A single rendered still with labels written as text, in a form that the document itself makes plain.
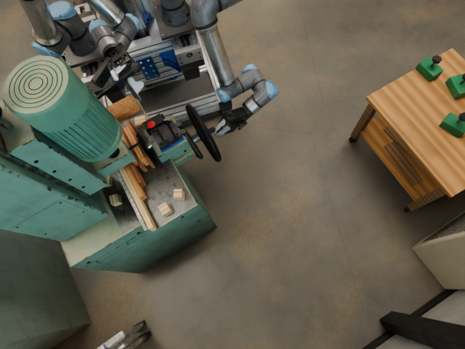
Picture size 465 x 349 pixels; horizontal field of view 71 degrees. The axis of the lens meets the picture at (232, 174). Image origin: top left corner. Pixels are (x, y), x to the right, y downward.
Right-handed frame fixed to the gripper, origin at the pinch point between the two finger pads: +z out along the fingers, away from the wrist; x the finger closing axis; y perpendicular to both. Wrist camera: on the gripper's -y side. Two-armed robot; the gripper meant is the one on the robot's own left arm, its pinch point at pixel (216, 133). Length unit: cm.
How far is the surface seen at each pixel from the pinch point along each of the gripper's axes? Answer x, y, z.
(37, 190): -10, -77, 26
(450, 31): 9, 158, -141
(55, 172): -6, -72, 23
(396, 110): -32, 55, -71
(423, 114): -41, 60, -80
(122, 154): -3, -48, 16
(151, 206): -22, -38, 23
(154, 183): -14.5, -35.4, 19.2
